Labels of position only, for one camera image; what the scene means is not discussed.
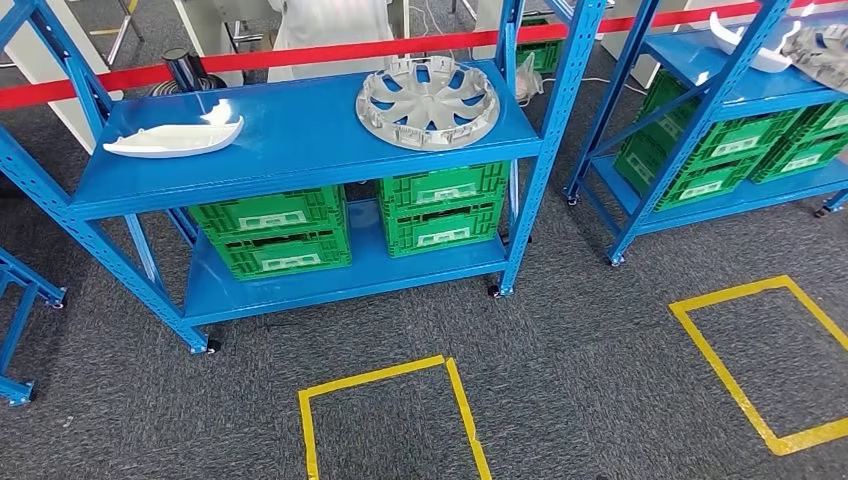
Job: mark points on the silver wheel hubcap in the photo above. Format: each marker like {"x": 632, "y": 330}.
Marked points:
{"x": 427, "y": 104}

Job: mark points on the blue metal shelf rack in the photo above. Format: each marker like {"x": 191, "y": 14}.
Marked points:
{"x": 298, "y": 132}
{"x": 33, "y": 281}
{"x": 689, "y": 63}

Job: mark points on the white plastic car part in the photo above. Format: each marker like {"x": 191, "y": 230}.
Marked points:
{"x": 172, "y": 139}
{"x": 721, "y": 32}

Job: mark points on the grey plastic car part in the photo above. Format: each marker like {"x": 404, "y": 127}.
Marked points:
{"x": 821, "y": 56}

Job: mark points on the clear plastic bag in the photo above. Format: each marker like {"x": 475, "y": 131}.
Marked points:
{"x": 526, "y": 76}

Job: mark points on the red barrier belt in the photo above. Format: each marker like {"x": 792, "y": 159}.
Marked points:
{"x": 331, "y": 52}

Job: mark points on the white desk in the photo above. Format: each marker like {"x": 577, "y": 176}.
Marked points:
{"x": 199, "y": 26}

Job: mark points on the white board panel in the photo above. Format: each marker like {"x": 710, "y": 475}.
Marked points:
{"x": 60, "y": 40}

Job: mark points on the black stanchion post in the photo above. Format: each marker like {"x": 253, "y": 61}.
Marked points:
{"x": 179, "y": 66}

